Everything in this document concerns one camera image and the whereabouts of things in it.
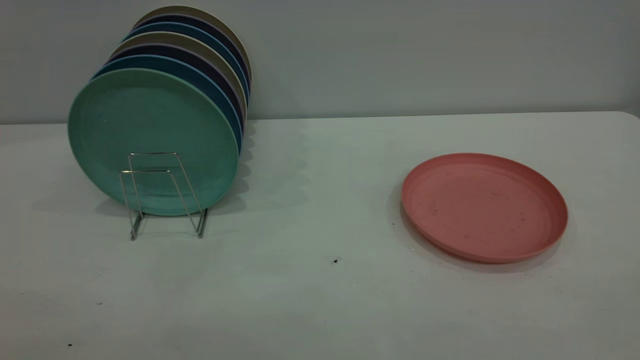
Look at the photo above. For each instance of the dark purple round plate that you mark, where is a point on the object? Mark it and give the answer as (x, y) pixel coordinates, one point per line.
(200, 22)
(190, 55)

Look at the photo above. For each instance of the pink round plate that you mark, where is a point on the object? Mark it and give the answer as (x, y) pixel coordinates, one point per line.
(480, 205)

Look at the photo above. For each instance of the beige round plate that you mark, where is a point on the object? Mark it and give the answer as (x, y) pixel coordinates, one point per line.
(210, 16)
(190, 40)

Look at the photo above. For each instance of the green round plate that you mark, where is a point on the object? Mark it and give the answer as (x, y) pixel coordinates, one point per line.
(150, 125)

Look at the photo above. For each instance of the blue round plate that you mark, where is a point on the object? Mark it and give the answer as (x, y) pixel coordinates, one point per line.
(170, 62)
(200, 32)

